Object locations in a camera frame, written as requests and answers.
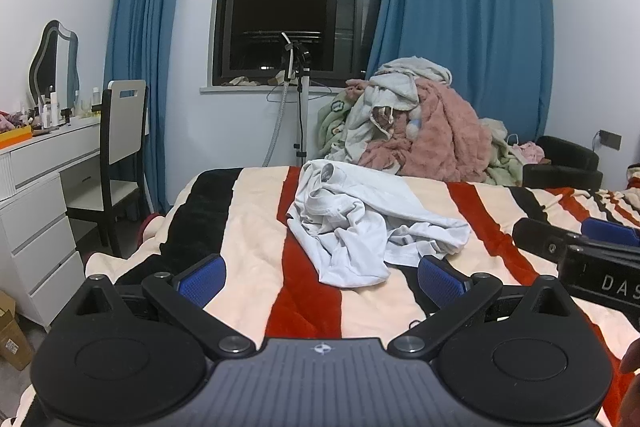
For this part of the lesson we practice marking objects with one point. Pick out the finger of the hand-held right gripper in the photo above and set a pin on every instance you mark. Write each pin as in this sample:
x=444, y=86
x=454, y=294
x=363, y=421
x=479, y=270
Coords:
x=615, y=233
x=542, y=237

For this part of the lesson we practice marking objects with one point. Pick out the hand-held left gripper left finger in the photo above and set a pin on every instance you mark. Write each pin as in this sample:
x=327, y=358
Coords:
x=200, y=281

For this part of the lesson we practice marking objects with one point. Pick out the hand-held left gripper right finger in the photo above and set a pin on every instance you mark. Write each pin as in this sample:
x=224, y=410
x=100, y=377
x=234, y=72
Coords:
x=440, y=281

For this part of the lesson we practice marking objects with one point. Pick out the white t-shirt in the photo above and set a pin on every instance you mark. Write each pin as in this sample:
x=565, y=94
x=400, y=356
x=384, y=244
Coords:
x=350, y=217

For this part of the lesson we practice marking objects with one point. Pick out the person's right hand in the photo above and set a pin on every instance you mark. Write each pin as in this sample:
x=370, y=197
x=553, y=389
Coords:
x=632, y=357

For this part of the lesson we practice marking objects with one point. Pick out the striped fleece blanket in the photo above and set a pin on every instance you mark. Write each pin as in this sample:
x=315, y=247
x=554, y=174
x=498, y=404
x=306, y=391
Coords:
x=250, y=227

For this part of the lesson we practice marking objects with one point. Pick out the dark red slipper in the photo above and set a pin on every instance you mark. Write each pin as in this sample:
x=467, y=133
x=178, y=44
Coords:
x=150, y=227

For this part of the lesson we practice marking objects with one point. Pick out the black armchair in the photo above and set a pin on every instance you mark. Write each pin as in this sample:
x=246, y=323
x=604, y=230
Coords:
x=570, y=157

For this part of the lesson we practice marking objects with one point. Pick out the small pink garment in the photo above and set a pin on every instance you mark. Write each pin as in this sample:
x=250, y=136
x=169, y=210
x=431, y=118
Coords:
x=530, y=152

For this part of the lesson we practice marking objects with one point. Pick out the pale green cream cloth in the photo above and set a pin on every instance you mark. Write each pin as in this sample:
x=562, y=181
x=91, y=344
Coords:
x=502, y=157

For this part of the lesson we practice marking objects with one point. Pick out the pink fluffy blanket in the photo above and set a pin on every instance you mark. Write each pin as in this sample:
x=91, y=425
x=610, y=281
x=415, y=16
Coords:
x=450, y=132

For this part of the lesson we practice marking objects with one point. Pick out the white dresser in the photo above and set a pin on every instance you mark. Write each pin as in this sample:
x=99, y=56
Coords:
x=40, y=207

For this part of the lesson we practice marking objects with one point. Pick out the green printed blanket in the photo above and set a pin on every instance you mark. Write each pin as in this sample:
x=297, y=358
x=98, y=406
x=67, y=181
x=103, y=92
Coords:
x=332, y=122

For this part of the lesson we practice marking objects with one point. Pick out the garment steamer stand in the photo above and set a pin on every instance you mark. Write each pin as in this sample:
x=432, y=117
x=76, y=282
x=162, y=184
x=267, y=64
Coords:
x=301, y=117

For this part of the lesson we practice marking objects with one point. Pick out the cardboard box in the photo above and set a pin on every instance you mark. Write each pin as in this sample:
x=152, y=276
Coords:
x=12, y=332

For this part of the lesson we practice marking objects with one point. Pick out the white window sill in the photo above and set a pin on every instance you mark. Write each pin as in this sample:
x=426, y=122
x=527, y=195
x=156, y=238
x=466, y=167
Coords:
x=240, y=90

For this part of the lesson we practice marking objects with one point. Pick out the grey white garment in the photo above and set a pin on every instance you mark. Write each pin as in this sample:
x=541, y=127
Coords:
x=395, y=89

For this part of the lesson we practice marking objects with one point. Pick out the crumpled beige rag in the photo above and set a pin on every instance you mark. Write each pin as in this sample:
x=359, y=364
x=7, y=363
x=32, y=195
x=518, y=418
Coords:
x=240, y=81

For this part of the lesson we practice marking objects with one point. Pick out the row of cosmetic bottles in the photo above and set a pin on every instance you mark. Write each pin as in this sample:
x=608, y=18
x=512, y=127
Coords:
x=50, y=112

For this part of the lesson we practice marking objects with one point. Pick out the blue curtain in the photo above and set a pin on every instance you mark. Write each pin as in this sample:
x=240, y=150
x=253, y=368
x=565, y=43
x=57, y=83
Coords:
x=465, y=7
x=145, y=57

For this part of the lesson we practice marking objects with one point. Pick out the orange tray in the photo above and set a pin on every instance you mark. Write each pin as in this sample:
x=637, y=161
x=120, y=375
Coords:
x=15, y=138

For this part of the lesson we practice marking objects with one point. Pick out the red pink cloth bundle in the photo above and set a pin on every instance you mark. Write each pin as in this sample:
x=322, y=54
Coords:
x=12, y=119

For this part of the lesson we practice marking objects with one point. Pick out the wavy vanity mirror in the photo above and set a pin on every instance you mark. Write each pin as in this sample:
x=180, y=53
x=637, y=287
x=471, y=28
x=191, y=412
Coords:
x=52, y=62

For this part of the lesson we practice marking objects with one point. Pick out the dark wall outlet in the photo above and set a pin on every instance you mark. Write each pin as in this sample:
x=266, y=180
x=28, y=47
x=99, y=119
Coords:
x=611, y=140

